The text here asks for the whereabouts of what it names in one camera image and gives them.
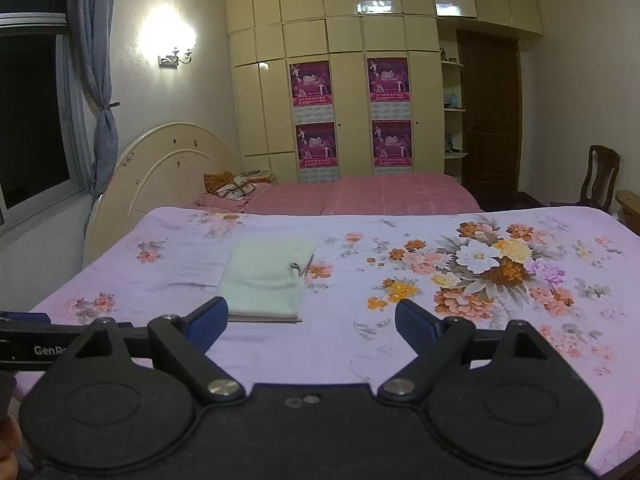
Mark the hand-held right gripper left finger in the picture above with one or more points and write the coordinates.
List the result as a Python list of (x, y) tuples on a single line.
[(207, 322)]

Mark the cream wardrobe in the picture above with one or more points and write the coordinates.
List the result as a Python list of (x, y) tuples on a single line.
[(345, 35)]

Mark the purple floral bedsheet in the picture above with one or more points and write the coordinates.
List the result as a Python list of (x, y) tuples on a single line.
[(350, 260)]

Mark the light green sweater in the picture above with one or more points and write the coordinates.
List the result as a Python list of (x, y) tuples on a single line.
[(260, 280)]

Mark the orange cloth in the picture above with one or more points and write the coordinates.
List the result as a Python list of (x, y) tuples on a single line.
[(216, 184)]

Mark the grey blue curtain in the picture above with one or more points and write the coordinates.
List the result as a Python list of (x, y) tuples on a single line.
[(92, 35)]

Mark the pink bed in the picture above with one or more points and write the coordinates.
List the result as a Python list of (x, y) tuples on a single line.
[(375, 195)]

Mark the dark wooden chair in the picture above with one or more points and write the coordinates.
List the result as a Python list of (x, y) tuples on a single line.
[(600, 175)]

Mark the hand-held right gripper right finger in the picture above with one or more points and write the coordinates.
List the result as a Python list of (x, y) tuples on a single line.
[(416, 324)]

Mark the purple wall poster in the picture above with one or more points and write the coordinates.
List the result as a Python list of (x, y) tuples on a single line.
[(387, 82), (311, 85), (391, 142), (316, 147)]

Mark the cream corner shelf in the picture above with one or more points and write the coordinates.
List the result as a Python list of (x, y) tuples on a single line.
[(452, 125)]

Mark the wall lamp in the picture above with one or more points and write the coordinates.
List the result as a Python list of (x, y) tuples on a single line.
[(176, 57)]

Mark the small blue ornament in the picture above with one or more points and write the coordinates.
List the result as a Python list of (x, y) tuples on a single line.
[(453, 100)]

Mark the cream round headboard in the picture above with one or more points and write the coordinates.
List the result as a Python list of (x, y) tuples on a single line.
[(150, 170)]

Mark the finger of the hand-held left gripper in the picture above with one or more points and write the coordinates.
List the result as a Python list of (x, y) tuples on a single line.
[(25, 318)]

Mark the window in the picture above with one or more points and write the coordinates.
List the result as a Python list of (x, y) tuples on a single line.
[(30, 120)]

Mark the person's left hand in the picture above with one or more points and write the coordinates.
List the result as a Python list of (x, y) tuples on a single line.
[(7, 442)]

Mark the dark wooden door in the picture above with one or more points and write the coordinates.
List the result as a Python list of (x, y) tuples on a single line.
[(490, 110)]

